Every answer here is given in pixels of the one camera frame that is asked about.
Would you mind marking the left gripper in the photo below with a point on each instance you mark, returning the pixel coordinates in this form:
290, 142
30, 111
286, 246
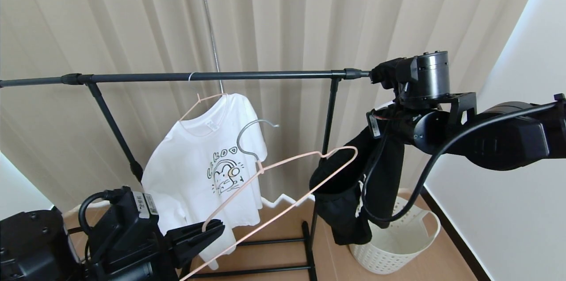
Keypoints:
174, 254

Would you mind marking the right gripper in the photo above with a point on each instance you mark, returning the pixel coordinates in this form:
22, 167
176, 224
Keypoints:
393, 124

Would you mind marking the black garment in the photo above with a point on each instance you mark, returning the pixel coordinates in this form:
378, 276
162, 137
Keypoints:
389, 175

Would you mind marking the white printed t-shirt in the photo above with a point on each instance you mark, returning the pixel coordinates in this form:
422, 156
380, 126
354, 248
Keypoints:
190, 170

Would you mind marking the pink clothes hanger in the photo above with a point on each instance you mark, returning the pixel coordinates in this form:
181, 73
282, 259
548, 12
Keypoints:
199, 99
287, 160

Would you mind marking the white laundry basket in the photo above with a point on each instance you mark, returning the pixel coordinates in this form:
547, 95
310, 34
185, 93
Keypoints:
411, 236

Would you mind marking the black clothes rack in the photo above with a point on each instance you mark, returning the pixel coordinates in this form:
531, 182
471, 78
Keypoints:
177, 76

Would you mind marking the beige curtain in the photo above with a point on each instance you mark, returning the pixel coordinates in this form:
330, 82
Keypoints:
309, 15

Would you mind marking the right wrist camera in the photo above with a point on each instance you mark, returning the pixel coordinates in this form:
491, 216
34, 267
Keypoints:
387, 73

